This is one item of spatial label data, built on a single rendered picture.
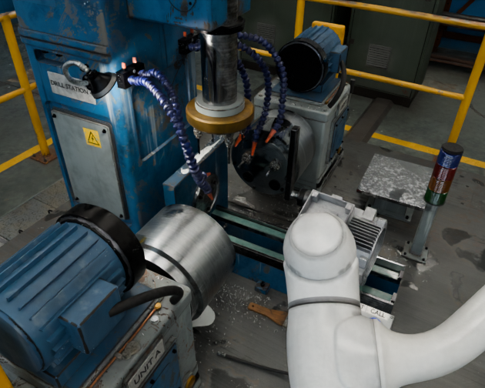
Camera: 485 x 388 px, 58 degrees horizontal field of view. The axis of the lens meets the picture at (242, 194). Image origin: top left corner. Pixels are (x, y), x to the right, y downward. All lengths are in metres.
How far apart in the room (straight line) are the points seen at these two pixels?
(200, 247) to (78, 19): 0.58
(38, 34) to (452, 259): 1.40
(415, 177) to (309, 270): 1.21
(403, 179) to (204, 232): 0.91
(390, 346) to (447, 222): 1.22
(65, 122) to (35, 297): 0.68
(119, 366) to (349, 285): 0.43
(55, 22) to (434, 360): 1.02
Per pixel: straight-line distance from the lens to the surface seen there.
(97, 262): 0.77
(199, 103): 1.15
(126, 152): 1.21
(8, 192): 3.42
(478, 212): 1.89
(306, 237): 0.59
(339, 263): 0.59
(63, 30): 1.17
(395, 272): 1.36
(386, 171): 1.76
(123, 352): 0.85
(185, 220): 1.07
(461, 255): 1.67
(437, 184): 1.41
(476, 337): 0.64
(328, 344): 0.59
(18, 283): 0.74
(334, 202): 1.20
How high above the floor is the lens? 1.86
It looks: 38 degrees down
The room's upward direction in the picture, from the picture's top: 1 degrees clockwise
